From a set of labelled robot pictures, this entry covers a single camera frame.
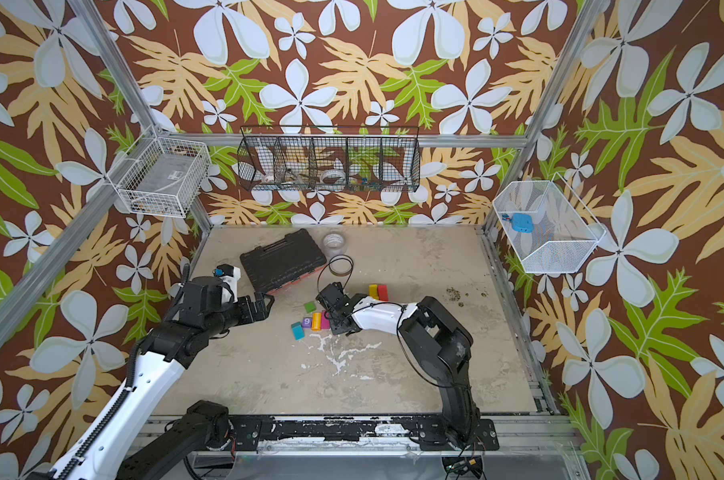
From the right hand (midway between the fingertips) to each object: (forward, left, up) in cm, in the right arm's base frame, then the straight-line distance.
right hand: (340, 321), depth 94 cm
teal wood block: (-3, +13, +1) cm, 14 cm away
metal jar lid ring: (+23, +1, -1) cm, 23 cm away
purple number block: (-1, +10, +1) cm, 11 cm away
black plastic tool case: (+21, +27, +1) cm, 34 cm away
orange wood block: (0, +8, +1) cm, 8 cm away
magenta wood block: (-1, +5, +1) cm, 5 cm away
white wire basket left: (+30, +51, +35) cm, 69 cm away
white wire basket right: (+15, -60, +27) cm, 67 cm away
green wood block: (+6, +10, -1) cm, 12 cm away
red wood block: (+8, -14, +4) cm, 17 cm away
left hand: (-3, +20, +21) cm, 29 cm away
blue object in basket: (+18, -54, +26) cm, 62 cm away
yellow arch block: (+9, -11, +3) cm, 15 cm away
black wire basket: (+43, +3, +32) cm, 54 cm away
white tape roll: (+40, +2, +28) cm, 49 cm away
